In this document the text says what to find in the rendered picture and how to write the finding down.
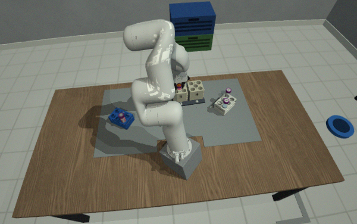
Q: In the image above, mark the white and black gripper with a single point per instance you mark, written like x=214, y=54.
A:
x=180, y=77

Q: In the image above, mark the grey bench mat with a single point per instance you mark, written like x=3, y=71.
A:
x=236, y=126

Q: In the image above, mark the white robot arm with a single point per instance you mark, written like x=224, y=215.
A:
x=152, y=96

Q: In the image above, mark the blue tube rack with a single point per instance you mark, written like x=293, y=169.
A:
x=114, y=115

